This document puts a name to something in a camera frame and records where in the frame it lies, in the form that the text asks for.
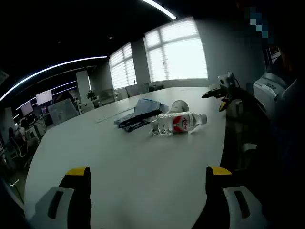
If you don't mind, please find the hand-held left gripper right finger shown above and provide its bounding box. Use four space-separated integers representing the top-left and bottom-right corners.
192 166 270 229

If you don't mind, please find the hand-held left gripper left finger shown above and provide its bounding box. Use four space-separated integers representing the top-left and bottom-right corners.
30 166 92 229

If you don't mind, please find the white paper cup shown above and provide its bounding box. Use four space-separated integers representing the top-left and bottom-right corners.
168 100 191 115

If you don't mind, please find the clear plastic water bottle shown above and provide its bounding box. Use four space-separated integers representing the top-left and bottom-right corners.
151 112 208 138

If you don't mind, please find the blue tissue pack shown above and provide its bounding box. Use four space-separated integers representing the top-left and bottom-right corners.
134 98 169 115

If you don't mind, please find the blue wipes packet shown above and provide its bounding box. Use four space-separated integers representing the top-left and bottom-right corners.
113 114 138 126

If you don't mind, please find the white chest device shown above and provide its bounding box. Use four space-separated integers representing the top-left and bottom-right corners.
253 73 288 104

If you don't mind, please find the window with white blinds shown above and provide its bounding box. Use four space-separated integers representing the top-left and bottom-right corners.
144 18 208 83
109 42 137 90

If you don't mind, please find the white table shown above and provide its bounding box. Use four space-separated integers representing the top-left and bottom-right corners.
23 87 227 229

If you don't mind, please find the grey mesh office chair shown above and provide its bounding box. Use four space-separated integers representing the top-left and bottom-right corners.
47 98 79 126

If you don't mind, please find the white ceiling light strip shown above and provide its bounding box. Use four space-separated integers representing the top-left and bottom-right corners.
0 56 108 102
140 0 177 20

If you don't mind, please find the white table cable slot strip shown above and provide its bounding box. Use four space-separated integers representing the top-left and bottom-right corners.
95 107 134 124

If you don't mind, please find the pink wall screen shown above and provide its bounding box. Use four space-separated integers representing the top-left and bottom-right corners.
20 102 34 117

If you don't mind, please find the white wall screen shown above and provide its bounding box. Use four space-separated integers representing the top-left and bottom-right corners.
35 90 53 106

